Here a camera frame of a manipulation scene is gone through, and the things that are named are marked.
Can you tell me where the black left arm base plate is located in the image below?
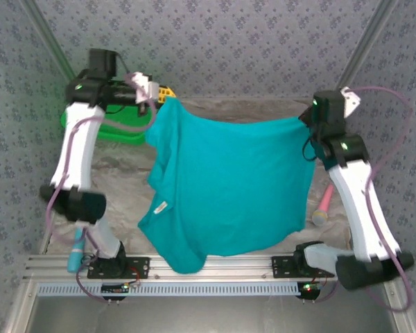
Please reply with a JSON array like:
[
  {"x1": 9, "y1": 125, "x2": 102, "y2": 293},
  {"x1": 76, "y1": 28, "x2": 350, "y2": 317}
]
[{"x1": 87, "y1": 255, "x2": 150, "y2": 280}]

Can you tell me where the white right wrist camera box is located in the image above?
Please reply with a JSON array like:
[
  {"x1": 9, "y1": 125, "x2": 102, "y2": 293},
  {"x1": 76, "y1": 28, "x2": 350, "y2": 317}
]
[{"x1": 338, "y1": 86, "x2": 363, "y2": 119}]

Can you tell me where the teal t-shirt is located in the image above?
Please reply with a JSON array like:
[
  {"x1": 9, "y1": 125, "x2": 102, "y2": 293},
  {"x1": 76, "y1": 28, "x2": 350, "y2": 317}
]
[{"x1": 137, "y1": 96, "x2": 318, "y2": 275}]

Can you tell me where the grey metal shelf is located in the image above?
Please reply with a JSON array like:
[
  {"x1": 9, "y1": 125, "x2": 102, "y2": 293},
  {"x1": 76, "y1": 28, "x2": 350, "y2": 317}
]
[{"x1": 3, "y1": 280, "x2": 416, "y2": 333}]

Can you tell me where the light blue tube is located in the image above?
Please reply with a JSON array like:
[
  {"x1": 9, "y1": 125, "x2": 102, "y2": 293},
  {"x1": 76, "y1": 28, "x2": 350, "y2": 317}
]
[{"x1": 67, "y1": 227, "x2": 87, "y2": 274}]

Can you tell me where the slotted cable duct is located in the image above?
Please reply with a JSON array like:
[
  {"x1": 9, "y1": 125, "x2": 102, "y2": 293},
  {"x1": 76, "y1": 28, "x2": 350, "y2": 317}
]
[{"x1": 36, "y1": 281, "x2": 304, "y2": 298}]

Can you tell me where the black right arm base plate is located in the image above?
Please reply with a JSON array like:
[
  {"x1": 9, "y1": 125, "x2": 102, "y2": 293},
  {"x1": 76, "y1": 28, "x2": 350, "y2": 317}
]
[{"x1": 270, "y1": 255, "x2": 336, "y2": 280}]

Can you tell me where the aluminium frame post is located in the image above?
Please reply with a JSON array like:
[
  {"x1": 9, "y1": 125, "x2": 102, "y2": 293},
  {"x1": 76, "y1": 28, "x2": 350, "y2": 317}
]
[
  {"x1": 19, "y1": 0, "x2": 79, "y2": 80},
  {"x1": 336, "y1": 0, "x2": 401, "y2": 93}
]

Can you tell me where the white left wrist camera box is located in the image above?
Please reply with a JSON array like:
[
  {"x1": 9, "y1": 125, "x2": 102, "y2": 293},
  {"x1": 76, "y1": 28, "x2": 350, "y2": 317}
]
[{"x1": 124, "y1": 71, "x2": 160, "y2": 105}]

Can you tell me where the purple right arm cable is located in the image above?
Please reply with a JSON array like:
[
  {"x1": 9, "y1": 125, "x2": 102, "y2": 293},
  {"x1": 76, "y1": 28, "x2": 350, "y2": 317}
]
[{"x1": 311, "y1": 86, "x2": 414, "y2": 312}]

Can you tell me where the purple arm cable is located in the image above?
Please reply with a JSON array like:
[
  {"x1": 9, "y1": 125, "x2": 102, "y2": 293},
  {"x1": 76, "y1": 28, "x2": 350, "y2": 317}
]
[
  {"x1": 311, "y1": 86, "x2": 414, "y2": 312},
  {"x1": 45, "y1": 71, "x2": 159, "y2": 305}
]

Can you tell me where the aluminium mounting rail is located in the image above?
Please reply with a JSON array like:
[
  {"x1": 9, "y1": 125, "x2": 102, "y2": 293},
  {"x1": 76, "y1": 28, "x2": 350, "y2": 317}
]
[{"x1": 22, "y1": 254, "x2": 401, "y2": 282}]

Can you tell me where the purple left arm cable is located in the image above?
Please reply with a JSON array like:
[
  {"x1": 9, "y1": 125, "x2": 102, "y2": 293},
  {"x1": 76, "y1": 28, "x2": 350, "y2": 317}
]
[{"x1": 45, "y1": 71, "x2": 159, "y2": 305}]

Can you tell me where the pink toy microphone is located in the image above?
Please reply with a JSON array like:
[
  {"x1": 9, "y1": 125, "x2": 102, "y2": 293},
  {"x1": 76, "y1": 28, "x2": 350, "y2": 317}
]
[{"x1": 311, "y1": 183, "x2": 335, "y2": 227}]

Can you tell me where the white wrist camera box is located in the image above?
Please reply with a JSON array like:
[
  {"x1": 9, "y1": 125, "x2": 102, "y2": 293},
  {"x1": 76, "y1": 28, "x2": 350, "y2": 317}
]
[
  {"x1": 338, "y1": 86, "x2": 363, "y2": 119},
  {"x1": 124, "y1": 71, "x2": 160, "y2": 105}
]

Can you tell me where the green plastic basket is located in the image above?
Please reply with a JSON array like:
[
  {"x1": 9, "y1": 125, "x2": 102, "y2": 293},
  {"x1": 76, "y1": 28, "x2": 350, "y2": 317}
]
[{"x1": 60, "y1": 78, "x2": 157, "y2": 146}]

